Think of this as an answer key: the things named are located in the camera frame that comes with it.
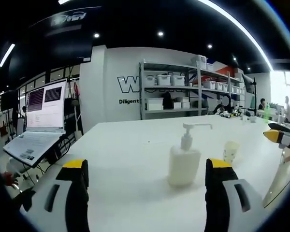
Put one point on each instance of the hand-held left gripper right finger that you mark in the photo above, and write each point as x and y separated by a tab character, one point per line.
228	198

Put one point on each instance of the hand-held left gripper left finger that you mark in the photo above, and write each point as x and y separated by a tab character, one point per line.
62	198

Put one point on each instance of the white pump bottle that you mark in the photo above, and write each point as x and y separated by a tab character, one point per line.
183	166

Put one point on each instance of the green bottle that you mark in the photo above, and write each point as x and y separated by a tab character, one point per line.
266	112

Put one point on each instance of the black pole stand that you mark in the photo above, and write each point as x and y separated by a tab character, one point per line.
255	96

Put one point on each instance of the black laptop stand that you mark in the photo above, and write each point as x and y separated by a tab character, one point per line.
54	149

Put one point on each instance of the open laptop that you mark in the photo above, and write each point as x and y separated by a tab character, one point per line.
38	125

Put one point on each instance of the grey metal shelving rack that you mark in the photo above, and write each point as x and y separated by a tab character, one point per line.
183	91

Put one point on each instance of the white storage bin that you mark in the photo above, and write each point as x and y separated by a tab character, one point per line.
178	80
163	80

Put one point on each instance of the white storage box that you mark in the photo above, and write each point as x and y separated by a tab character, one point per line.
154	104

